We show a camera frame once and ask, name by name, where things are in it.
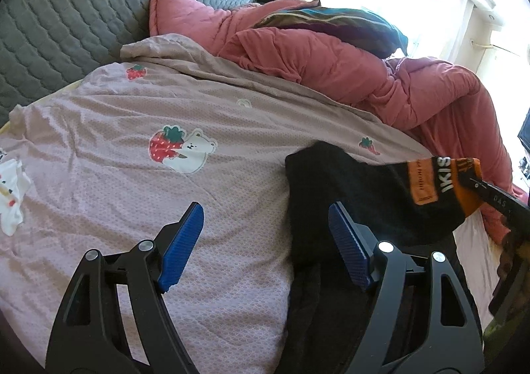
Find black top with orange patches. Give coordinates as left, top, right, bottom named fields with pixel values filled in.
left=278, top=142, right=485, bottom=373

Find right hand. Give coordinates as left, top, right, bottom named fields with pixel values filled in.
left=497, top=216, right=530, bottom=319

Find black monitor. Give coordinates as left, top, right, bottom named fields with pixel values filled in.
left=517, top=109, right=530, bottom=152

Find salmon pink comforter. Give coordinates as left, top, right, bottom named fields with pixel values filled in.
left=148, top=0, right=529, bottom=242

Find pink cartoon print bedsheet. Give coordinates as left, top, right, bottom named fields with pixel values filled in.
left=1, top=35, right=491, bottom=373

